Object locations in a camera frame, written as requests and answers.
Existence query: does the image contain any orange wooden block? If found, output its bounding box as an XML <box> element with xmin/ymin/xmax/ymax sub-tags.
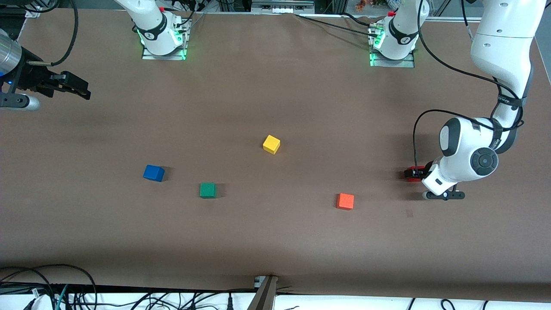
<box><xmin>336</xmin><ymin>193</ymin><xmax>355</xmax><ymax>211</ymax></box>

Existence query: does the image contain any blue wooden block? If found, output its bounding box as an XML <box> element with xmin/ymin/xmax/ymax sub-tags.
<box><xmin>143</xmin><ymin>164</ymin><xmax>165</xmax><ymax>182</ymax></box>

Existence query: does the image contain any yellow wooden block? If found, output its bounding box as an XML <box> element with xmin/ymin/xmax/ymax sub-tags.
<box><xmin>263</xmin><ymin>135</ymin><xmax>281</xmax><ymax>155</ymax></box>

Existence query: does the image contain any brown table cover sheet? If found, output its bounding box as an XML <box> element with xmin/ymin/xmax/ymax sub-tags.
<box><xmin>0</xmin><ymin>9</ymin><xmax>551</xmax><ymax>302</ymax></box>

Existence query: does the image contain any silver power strip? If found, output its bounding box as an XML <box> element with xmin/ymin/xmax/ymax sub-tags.
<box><xmin>252</xmin><ymin>0</ymin><xmax>315</xmax><ymax>13</ymax></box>

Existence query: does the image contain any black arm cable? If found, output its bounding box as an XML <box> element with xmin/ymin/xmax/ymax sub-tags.
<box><xmin>412</xmin><ymin>0</ymin><xmax>526</xmax><ymax>179</ymax></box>
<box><xmin>26</xmin><ymin>0</ymin><xmax>79</xmax><ymax>66</ymax></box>

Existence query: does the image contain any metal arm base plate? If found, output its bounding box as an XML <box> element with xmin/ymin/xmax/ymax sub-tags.
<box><xmin>141</xmin><ymin>17</ymin><xmax>190</xmax><ymax>61</ymax></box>
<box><xmin>369</xmin><ymin>24</ymin><xmax>416</xmax><ymax>68</ymax></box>

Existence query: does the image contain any aluminium frame rail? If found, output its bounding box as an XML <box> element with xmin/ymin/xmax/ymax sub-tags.
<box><xmin>420</xmin><ymin>16</ymin><xmax>483</xmax><ymax>22</ymax></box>

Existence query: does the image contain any black base cable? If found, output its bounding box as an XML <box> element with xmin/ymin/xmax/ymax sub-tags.
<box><xmin>295</xmin><ymin>14</ymin><xmax>375</xmax><ymax>35</ymax></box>
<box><xmin>340</xmin><ymin>12</ymin><xmax>379</xmax><ymax>27</ymax></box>

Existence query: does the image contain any black looped cable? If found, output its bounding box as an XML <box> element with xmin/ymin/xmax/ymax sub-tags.
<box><xmin>0</xmin><ymin>264</ymin><xmax>97</xmax><ymax>310</ymax></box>

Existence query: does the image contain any metal mounting post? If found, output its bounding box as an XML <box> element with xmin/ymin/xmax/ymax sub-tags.
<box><xmin>248</xmin><ymin>276</ymin><xmax>278</xmax><ymax>310</ymax></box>

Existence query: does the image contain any teal cable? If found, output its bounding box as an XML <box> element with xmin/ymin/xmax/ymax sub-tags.
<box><xmin>55</xmin><ymin>284</ymin><xmax>69</xmax><ymax>310</ymax></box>

